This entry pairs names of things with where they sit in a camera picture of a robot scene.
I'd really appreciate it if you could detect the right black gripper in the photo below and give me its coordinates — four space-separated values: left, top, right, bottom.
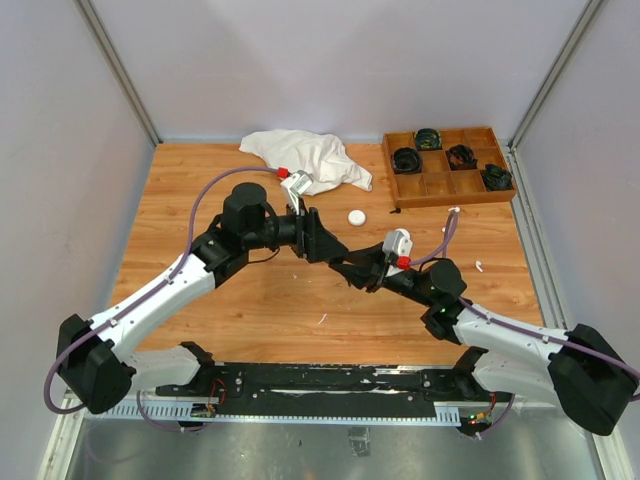
330 241 434 307

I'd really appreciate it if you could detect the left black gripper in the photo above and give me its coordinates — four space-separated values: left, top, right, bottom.
245 197 349 263

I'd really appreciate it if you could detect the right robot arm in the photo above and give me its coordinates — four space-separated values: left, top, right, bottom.
329 245 639 436

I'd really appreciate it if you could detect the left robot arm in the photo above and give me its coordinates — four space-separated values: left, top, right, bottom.
47 182 348 414

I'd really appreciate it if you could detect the white round charging case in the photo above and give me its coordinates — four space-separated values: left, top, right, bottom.
347 209 367 227

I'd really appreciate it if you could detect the white crumpled cloth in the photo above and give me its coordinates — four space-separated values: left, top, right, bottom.
239 129 373 196

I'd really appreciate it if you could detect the wooden compartment tray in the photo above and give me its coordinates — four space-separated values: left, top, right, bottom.
382 126 516 209

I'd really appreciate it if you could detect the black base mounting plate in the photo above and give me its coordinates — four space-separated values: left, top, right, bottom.
155 363 510 422

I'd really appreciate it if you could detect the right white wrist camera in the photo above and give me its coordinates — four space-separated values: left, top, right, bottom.
382 228 413 257

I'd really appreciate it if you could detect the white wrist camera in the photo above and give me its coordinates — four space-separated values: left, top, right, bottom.
382 228 413 257
280 170 313 215

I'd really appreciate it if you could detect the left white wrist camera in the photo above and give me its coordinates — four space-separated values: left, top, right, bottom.
280 170 313 215

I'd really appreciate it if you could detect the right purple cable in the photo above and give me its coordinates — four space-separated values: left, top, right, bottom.
397 208 640 386

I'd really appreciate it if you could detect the purple cable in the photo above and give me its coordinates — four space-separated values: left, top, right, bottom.
397 208 640 386
43 167 291 414

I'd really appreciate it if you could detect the black coiled strap left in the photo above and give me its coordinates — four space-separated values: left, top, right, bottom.
390 146 424 176

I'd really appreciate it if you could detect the black coiled strap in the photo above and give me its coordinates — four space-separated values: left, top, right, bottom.
445 144 477 171
390 146 424 176
413 127 444 151
480 163 515 192

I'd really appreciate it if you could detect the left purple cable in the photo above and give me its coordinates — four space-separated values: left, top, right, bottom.
43 167 291 414

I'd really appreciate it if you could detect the black coiled strap top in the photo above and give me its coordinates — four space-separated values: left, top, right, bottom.
413 127 444 151

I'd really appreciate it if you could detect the black coiled strap middle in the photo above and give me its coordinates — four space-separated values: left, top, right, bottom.
445 144 477 171

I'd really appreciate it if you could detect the black coiled strap right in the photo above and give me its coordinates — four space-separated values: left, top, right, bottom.
480 163 515 192

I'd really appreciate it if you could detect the grey slotted cable duct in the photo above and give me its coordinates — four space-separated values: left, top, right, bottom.
87 396 462 427

